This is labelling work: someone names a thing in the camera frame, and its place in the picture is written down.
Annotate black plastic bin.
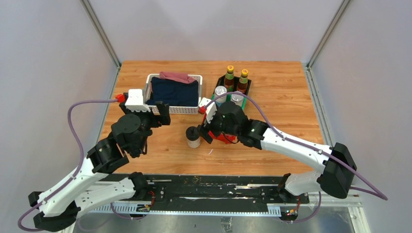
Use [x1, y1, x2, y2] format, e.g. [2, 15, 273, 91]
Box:
[215, 75, 252, 95]

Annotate black cap shaker front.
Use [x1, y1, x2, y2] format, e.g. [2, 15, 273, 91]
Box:
[186, 126, 201, 149]

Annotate pink cloth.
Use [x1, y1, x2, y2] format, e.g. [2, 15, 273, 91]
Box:
[159, 71, 196, 84]

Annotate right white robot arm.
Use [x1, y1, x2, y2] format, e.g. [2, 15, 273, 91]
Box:
[198, 102, 357, 203]

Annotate silver lid jar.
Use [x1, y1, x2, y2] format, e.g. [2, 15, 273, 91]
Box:
[213, 85, 227, 106]
[230, 91, 244, 107]

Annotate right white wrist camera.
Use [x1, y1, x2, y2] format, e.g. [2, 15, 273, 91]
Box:
[198, 97, 218, 123]

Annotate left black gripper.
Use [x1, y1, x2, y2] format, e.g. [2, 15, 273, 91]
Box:
[120, 100, 171, 154]

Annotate dark blue cloth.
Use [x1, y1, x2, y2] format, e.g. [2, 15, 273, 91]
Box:
[146, 77, 199, 107]

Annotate yellow cap sauce bottle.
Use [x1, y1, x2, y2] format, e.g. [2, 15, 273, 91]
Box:
[237, 69, 249, 94]
[224, 65, 235, 92]

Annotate aluminium rail frame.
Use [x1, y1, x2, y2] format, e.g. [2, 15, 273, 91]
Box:
[58, 0, 371, 233]

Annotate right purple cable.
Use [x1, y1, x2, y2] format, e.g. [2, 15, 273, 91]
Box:
[204, 92, 388, 224]

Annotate silver lid jar back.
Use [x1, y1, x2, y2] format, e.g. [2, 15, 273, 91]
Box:
[230, 91, 244, 107]

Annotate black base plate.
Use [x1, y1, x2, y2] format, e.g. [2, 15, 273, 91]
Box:
[86, 173, 344, 213]

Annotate green plastic bin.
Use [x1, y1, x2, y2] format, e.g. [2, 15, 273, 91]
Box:
[212, 92, 247, 110]

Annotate red plastic bin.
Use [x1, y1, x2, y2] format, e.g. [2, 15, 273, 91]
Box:
[213, 132, 239, 144]

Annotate white plastic basket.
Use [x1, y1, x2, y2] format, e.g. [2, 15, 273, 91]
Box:
[143, 73, 203, 115]

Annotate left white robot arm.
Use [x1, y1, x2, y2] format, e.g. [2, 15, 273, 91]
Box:
[29, 101, 171, 232]

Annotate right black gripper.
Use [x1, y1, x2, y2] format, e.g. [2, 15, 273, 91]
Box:
[197, 106, 240, 143]

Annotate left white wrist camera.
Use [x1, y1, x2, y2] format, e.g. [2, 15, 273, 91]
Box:
[125, 89, 151, 112]

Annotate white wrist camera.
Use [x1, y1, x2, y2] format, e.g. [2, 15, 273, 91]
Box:
[125, 89, 151, 112]
[198, 97, 218, 123]

